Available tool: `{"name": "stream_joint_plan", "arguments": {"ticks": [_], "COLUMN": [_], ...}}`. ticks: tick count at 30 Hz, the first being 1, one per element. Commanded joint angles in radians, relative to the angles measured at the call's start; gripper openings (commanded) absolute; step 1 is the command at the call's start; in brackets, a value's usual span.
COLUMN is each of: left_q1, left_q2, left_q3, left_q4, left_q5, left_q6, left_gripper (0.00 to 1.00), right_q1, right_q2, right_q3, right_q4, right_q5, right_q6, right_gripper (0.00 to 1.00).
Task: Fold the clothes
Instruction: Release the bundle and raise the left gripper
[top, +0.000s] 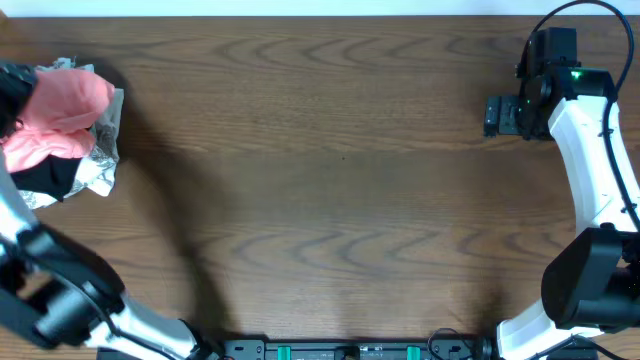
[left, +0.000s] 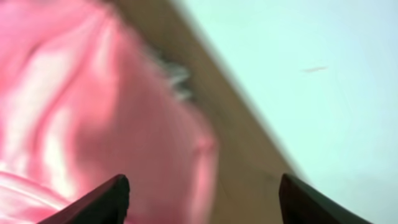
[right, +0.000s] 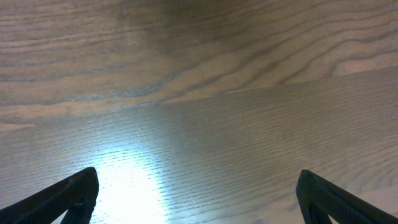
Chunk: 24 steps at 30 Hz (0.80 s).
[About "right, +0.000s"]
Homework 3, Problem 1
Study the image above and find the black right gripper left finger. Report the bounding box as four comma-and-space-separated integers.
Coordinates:
1, 167, 99, 224

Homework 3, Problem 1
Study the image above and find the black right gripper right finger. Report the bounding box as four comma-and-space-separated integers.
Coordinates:
295, 170, 397, 224

